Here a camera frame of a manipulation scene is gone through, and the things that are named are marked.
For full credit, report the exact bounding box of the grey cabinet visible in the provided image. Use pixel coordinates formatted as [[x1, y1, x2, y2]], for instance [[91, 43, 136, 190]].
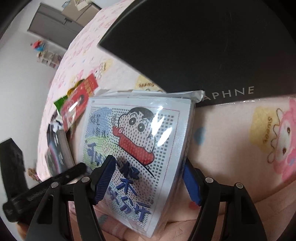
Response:
[[28, 1, 101, 49]]

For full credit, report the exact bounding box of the black Daphne shoe box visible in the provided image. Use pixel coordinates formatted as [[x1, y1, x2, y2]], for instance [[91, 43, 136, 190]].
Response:
[[98, 1, 295, 106]]

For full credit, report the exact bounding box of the red portrait card packet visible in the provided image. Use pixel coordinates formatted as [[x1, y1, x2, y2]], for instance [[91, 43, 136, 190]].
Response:
[[61, 74, 98, 132]]

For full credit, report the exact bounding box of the pink cartoon print blanket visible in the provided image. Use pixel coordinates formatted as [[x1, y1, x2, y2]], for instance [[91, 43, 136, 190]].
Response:
[[37, 1, 295, 240]]

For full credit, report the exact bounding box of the green snack packet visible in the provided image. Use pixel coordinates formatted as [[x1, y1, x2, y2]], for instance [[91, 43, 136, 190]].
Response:
[[54, 79, 84, 113]]

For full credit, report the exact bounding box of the cartoon diamond painting kit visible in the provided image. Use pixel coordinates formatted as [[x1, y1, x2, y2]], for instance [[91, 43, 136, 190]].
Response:
[[78, 90, 205, 237]]

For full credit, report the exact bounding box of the small white shelf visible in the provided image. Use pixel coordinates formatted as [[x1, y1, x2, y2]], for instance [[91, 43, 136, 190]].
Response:
[[37, 50, 62, 69]]

